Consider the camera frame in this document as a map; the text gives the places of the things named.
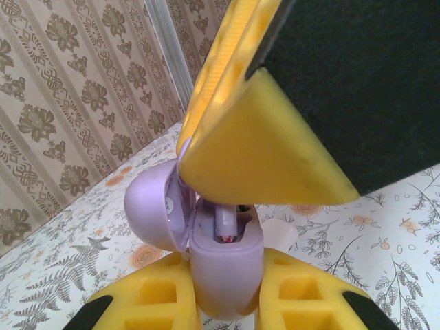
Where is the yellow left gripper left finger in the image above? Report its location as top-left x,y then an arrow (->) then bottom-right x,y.
73,254 -> 204,330

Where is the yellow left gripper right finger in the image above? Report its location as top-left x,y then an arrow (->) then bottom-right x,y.
256,249 -> 408,330

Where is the lilac wireless earbud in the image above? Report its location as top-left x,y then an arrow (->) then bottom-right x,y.
213,202 -> 239,244

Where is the lilac earbud charging case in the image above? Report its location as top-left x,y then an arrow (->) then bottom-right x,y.
122,136 -> 266,319

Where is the aluminium frame corner post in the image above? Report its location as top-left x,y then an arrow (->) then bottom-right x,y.
144,0 -> 195,120

